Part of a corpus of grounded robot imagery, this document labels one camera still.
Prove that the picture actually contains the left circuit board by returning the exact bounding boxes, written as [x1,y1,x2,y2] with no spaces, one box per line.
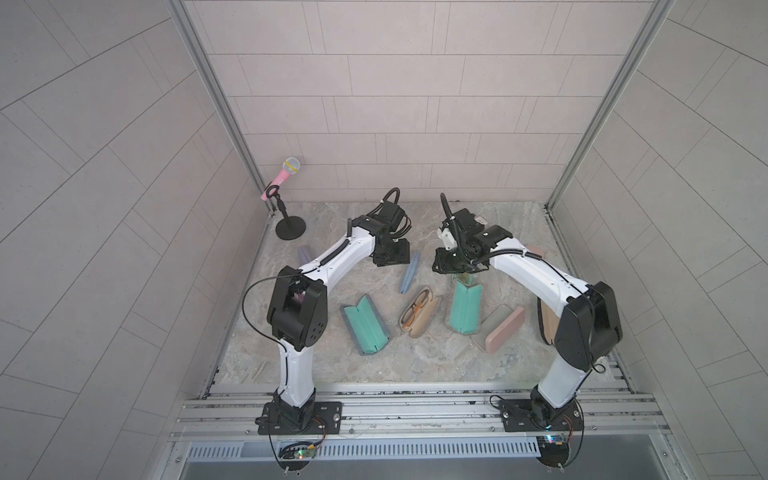
[278,442,319,461]

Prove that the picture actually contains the right circuit board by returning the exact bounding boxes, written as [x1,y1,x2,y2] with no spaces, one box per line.
[536,435,570,468]

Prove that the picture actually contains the beige glasses case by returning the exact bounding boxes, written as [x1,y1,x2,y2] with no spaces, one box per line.
[400,287,441,338]

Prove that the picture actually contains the circuit board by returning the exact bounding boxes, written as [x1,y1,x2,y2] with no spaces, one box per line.
[536,435,570,468]
[278,442,319,461]

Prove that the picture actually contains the teal folding glasses case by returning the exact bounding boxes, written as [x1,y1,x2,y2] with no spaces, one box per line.
[447,282,483,335]

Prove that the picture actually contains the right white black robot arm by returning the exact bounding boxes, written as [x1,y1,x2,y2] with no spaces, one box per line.
[432,194,623,427]

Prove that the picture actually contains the teal open glasses case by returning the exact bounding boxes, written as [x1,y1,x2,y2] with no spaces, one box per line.
[340,294,391,356]

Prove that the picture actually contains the aluminium rail frame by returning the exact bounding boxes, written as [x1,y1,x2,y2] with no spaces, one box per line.
[152,378,691,479]

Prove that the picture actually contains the black tan open case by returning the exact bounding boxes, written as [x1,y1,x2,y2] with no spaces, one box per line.
[537,298,560,345]

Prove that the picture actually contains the pink toy microphone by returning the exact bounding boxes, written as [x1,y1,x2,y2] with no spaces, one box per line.
[261,157,301,201]

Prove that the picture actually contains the black microphone stand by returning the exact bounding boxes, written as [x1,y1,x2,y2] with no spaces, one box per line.
[265,184,306,240]

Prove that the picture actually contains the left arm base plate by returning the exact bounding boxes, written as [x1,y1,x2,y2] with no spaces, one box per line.
[255,398,343,436]

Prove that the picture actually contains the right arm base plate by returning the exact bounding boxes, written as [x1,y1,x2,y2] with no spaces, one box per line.
[492,398,584,433]

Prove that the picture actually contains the pink grey open case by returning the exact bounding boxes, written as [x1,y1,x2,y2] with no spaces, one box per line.
[470,305,525,354]

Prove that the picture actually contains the orange frame glasses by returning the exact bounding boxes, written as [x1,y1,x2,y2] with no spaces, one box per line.
[400,288,432,331]

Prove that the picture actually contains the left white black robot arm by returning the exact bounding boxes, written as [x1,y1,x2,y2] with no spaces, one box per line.
[262,187,411,423]

